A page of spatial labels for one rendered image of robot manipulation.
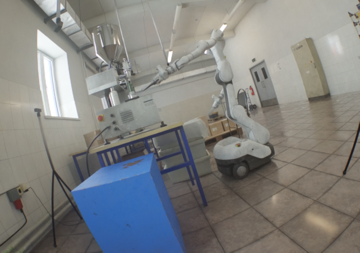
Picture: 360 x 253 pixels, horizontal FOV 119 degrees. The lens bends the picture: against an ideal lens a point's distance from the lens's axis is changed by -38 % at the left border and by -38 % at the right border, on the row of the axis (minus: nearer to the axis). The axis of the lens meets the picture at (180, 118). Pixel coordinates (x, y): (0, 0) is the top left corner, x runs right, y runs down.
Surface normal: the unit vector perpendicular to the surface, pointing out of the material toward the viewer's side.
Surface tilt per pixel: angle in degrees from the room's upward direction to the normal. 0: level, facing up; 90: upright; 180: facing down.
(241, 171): 90
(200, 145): 96
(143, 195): 90
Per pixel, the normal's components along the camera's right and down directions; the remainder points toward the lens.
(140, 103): 0.12, -0.04
